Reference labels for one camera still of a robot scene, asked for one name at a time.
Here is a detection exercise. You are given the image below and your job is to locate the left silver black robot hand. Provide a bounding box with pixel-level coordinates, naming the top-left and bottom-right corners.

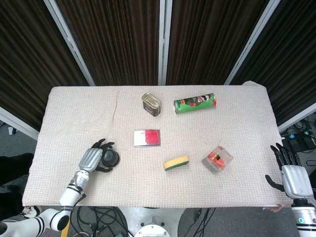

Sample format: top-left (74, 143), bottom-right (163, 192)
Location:
top-left (78, 138), bottom-right (116, 173)

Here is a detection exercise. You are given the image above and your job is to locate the grey metal partition post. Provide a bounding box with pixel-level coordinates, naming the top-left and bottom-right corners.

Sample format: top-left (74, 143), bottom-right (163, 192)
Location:
top-left (43, 0), bottom-right (96, 86)
top-left (224, 0), bottom-right (281, 85)
top-left (158, 0), bottom-right (173, 86)

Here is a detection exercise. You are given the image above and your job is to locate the black floor cable bundle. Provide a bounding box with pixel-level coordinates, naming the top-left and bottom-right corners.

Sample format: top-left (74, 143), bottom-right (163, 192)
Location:
top-left (76, 206), bottom-right (129, 237)

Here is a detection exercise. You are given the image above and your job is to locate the yellow green scrub sponge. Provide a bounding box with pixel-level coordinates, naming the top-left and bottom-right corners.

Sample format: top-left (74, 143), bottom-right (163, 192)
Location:
top-left (163, 155), bottom-right (190, 173)

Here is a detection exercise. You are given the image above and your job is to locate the clear box with orange toy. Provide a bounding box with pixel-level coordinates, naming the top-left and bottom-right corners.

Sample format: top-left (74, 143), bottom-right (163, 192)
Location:
top-left (200, 145), bottom-right (234, 175)

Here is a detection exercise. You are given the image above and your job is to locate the black round dice tray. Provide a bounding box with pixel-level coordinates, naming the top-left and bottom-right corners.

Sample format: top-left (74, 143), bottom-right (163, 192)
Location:
top-left (112, 150), bottom-right (122, 166)

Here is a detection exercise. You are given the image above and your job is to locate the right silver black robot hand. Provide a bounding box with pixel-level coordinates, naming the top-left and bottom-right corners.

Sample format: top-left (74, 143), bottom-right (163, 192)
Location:
top-left (265, 142), bottom-right (314, 199)

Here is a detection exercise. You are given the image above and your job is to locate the luncheon meat tin can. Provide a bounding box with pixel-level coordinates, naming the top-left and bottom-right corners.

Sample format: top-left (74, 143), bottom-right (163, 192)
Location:
top-left (141, 92), bottom-right (162, 117)

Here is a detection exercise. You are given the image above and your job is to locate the person in black clothes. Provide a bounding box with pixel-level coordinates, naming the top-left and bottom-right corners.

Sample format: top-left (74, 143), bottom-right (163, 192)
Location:
top-left (0, 153), bottom-right (35, 220)

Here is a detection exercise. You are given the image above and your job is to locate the dark brown curtain panel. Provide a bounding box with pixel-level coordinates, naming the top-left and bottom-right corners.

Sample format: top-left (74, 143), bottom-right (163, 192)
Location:
top-left (232, 0), bottom-right (316, 125)
top-left (0, 0), bottom-right (89, 131)
top-left (166, 0), bottom-right (270, 86)
top-left (55, 0), bottom-right (161, 86)

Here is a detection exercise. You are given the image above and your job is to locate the red ink pad case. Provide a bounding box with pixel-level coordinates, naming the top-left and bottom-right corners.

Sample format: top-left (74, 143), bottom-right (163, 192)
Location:
top-left (133, 128), bottom-right (162, 148)

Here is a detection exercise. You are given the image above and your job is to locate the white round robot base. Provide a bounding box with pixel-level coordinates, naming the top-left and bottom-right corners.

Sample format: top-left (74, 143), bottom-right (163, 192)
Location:
top-left (133, 207), bottom-right (185, 237)

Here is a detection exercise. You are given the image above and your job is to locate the green potato chips tube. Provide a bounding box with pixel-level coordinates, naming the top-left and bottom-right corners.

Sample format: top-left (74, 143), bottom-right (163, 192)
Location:
top-left (173, 93), bottom-right (217, 115)

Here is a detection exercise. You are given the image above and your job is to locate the black faceted dice cup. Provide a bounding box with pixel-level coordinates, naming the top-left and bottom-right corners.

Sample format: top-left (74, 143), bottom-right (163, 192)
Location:
top-left (101, 149), bottom-right (120, 168)

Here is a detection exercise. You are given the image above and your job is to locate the beige waffle tablecloth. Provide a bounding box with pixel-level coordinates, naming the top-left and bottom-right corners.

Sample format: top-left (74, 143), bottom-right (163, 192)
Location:
top-left (22, 80), bottom-right (299, 212)

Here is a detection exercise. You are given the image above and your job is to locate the grey metal partition rail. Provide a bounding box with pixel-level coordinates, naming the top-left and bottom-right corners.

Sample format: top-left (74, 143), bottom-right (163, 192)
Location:
top-left (277, 102), bottom-right (316, 134)
top-left (0, 106), bottom-right (40, 139)

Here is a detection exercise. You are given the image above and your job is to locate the black electronics box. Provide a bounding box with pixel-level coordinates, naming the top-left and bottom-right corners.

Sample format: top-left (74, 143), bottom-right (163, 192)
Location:
top-left (281, 132), bottom-right (316, 154)

